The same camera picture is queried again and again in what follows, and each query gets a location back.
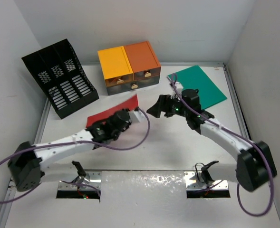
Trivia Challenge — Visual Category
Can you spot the orange yellow drawer cabinet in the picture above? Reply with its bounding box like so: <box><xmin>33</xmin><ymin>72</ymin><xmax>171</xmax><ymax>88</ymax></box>
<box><xmin>97</xmin><ymin>40</ymin><xmax>161</xmax><ymax>95</ymax></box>

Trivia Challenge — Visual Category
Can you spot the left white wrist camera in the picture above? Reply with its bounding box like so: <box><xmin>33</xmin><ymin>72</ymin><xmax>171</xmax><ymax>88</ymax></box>
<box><xmin>128</xmin><ymin>110</ymin><xmax>145</xmax><ymax>123</ymax></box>

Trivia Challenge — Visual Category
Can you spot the black mesh file organizer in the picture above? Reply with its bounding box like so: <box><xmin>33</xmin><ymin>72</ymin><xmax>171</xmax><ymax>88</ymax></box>
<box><xmin>21</xmin><ymin>39</ymin><xmax>99</xmax><ymax>119</ymax></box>

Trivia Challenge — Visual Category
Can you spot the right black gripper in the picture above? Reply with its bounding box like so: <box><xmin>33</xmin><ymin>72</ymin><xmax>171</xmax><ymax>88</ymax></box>
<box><xmin>147</xmin><ymin>94</ymin><xmax>189</xmax><ymax>118</ymax></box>

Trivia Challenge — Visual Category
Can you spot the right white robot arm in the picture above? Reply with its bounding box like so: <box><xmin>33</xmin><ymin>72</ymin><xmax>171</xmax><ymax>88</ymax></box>
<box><xmin>147</xmin><ymin>89</ymin><xmax>277</xmax><ymax>192</ymax></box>

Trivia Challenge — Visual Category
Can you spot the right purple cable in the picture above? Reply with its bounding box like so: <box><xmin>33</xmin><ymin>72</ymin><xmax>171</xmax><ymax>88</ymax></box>
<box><xmin>168</xmin><ymin>73</ymin><xmax>275</xmax><ymax>216</ymax></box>

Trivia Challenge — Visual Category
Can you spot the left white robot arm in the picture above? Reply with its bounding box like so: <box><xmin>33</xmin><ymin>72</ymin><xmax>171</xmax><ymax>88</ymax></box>
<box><xmin>8</xmin><ymin>109</ymin><xmax>134</xmax><ymax>192</ymax></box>

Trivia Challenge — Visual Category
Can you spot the metal base plate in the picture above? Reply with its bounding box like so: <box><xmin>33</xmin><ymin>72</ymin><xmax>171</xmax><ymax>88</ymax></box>
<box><xmin>184</xmin><ymin>171</ymin><xmax>229</xmax><ymax>191</ymax></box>
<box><xmin>58</xmin><ymin>170</ymin><xmax>102</xmax><ymax>191</ymax></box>

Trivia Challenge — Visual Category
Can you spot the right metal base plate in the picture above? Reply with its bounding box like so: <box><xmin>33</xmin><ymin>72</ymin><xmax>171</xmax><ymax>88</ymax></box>
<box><xmin>184</xmin><ymin>171</ymin><xmax>229</xmax><ymax>191</ymax></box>

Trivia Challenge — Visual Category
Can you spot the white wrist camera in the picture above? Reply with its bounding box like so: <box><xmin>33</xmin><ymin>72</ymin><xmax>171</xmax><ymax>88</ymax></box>
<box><xmin>128</xmin><ymin>110</ymin><xmax>145</xmax><ymax>123</ymax></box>
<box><xmin>170</xmin><ymin>81</ymin><xmax>183</xmax><ymax>98</ymax></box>

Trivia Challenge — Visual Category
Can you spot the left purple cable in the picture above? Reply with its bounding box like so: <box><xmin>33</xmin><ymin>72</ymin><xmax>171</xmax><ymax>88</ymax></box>
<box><xmin>0</xmin><ymin>108</ymin><xmax>151</xmax><ymax>204</ymax></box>

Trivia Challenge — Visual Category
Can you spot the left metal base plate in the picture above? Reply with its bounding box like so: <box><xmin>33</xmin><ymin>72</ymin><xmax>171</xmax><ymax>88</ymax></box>
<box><xmin>58</xmin><ymin>170</ymin><xmax>102</xmax><ymax>191</ymax></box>

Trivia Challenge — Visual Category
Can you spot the green folder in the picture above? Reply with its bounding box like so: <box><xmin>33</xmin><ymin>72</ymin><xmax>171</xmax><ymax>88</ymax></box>
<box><xmin>174</xmin><ymin>66</ymin><xmax>227</xmax><ymax>109</ymax></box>

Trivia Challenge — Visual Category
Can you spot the red folder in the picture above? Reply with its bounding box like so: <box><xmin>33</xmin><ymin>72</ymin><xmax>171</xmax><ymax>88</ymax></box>
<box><xmin>86</xmin><ymin>95</ymin><xmax>138</xmax><ymax>127</ymax></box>

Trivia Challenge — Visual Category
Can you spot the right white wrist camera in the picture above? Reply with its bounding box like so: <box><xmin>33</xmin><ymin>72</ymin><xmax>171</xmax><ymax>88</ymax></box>
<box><xmin>170</xmin><ymin>81</ymin><xmax>183</xmax><ymax>98</ymax></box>

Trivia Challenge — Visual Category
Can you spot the purple cable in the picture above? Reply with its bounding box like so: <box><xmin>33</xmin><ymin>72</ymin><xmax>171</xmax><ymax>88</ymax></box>
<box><xmin>168</xmin><ymin>73</ymin><xmax>275</xmax><ymax>216</ymax></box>
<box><xmin>0</xmin><ymin>108</ymin><xmax>151</xmax><ymax>204</ymax></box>

